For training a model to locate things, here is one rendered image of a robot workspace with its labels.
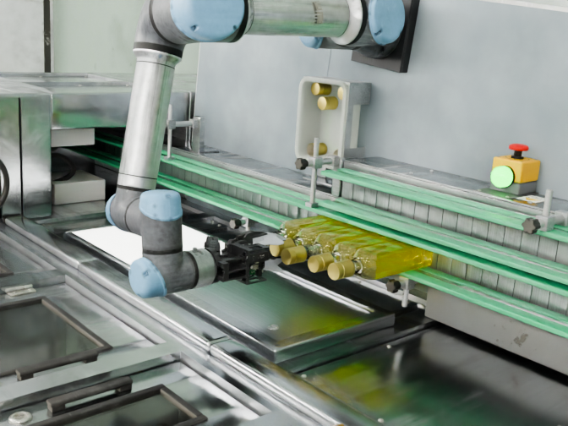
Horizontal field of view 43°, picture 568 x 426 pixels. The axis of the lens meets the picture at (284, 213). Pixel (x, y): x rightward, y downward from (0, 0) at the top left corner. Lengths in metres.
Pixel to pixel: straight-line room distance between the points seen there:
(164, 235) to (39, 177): 1.02
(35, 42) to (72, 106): 2.94
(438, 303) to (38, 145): 1.26
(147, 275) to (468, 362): 0.65
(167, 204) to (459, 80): 0.75
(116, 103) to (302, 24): 1.03
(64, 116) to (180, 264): 1.04
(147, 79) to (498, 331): 0.87
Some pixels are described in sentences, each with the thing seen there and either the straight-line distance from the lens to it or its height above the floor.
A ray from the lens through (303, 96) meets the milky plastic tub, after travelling 1.95.
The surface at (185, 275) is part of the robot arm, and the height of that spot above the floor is 1.43.
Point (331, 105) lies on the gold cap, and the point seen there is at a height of 0.79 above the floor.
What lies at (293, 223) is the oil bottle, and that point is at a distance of 1.66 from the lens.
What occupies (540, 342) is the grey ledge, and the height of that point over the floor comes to 0.88.
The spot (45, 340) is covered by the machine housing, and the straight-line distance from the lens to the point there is 1.54.
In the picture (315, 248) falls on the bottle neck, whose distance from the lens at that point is 1.55.
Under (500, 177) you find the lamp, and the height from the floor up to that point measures 0.85.
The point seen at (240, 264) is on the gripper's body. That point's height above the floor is 1.30.
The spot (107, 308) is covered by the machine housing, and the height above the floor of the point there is 1.43.
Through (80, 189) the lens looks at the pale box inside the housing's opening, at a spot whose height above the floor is 1.09.
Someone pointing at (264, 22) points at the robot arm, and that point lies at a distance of 1.42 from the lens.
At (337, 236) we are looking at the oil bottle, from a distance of 1.58.
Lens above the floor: 2.15
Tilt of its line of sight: 40 degrees down
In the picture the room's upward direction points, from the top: 99 degrees counter-clockwise
